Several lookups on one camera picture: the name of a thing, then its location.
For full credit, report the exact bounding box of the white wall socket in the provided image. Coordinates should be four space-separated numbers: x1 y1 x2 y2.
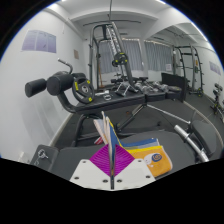
18 151 28 162

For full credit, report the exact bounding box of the narrow grey window curtain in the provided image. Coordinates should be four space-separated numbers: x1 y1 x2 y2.
144 41 173 73

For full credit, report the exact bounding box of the black padded weight bench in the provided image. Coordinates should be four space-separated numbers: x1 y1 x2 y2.
29 119 224 178

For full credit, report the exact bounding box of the black yellow-marked weight plate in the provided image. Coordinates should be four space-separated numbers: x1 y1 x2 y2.
72 78 95 104

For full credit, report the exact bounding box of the metal key ring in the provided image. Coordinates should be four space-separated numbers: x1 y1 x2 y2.
35 148 49 164

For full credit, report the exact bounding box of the black upright box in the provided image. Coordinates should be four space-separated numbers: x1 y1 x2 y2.
161 72 188 103

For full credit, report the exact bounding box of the silver barbell bar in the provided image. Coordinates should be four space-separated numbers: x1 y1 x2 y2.
173 124 209 163

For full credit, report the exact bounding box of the black bench with roller pads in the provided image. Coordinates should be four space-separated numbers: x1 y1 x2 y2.
24 58 188 148

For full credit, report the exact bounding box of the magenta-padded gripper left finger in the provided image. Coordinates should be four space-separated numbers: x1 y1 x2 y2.
68 143 113 191

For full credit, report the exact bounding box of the dumbbell group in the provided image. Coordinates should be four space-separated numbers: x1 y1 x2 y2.
134 81 169 94

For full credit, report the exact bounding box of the black squat rack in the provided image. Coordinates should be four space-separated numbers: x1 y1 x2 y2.
171 44 204 98

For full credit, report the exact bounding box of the black dumbbell stand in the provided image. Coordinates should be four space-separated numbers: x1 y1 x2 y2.
209 83 224 116

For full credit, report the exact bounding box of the grey cable power rack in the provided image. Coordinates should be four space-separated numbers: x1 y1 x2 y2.
83 19 141 94

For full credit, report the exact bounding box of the small purple wall poster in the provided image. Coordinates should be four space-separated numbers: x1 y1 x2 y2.
209 60 223 76

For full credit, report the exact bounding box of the wide grey window curtain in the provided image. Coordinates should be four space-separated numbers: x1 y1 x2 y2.
98 39 144 74

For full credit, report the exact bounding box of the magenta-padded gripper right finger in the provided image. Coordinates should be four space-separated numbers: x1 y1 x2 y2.
113 144 157 191

